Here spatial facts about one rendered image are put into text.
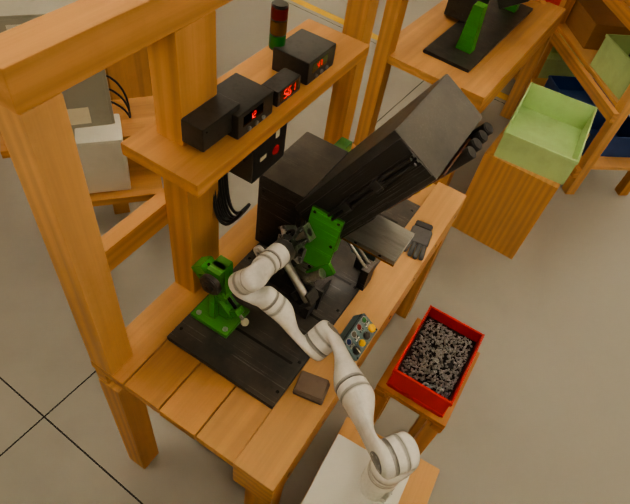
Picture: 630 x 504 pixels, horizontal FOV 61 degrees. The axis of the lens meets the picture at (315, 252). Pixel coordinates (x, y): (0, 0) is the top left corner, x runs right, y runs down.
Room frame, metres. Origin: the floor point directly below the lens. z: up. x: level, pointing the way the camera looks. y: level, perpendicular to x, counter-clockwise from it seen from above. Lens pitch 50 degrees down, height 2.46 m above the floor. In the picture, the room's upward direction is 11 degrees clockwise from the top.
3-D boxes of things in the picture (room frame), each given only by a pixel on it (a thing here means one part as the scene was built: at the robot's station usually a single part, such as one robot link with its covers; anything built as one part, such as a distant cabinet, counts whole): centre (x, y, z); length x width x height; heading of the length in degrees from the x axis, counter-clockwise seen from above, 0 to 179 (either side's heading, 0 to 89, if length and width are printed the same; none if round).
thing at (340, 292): (1.27, 0.01, 0.89); 1.10 x 0.42 x 0.02; 157
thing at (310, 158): (1.43, 0.09, 1.07); 0.30 x 0.18 x 0.34; 157
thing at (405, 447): (0.51, -0.30, 1.14); 0.09 x 0.09 x 0.17; 31
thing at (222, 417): (1.27, 0.01, 0.44); 1.49 x 0.70 x 0.88; 157
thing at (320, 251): (1.18, -0.02, 1.17); 0.13 x 0.12 x 0.20; 157
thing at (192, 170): (1.38, 0.25, 1.52); 0.90 x 0.25 x 0.04; 157
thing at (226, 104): (1.09, 0.32, 1.59); 0.15 x 0.07 x 0.07; 157
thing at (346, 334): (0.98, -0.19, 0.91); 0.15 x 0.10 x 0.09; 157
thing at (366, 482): (0.52, -0.30, 0.98); 0.09 x 0.09 x 0.17; 65
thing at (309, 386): (0.77, -0.07, 0.91); 0.10 x 0.08 x 0.03; 77
